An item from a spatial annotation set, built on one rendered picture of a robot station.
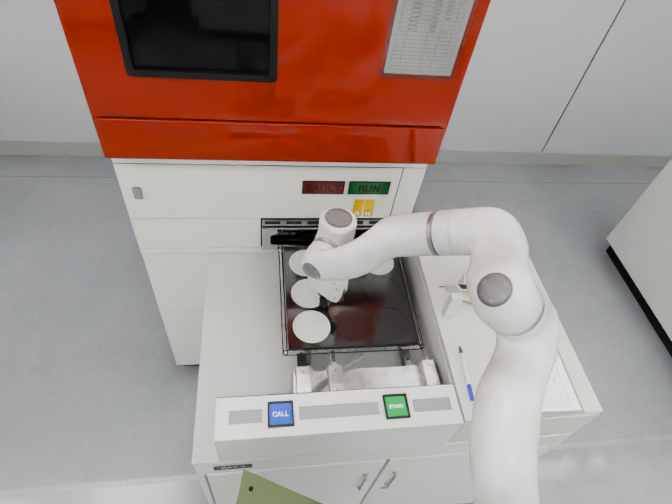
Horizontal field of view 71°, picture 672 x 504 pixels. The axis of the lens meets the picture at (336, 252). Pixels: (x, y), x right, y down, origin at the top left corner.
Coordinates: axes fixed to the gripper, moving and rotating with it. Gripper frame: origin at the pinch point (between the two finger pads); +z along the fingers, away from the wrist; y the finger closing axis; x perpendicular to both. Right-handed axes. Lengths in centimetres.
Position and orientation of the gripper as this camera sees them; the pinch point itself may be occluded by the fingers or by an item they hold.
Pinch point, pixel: (325, 299)
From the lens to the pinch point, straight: 128.4
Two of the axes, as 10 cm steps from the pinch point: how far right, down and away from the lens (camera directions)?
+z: -1.1, 6.5, 7.5
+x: 6.0, -5.6, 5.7
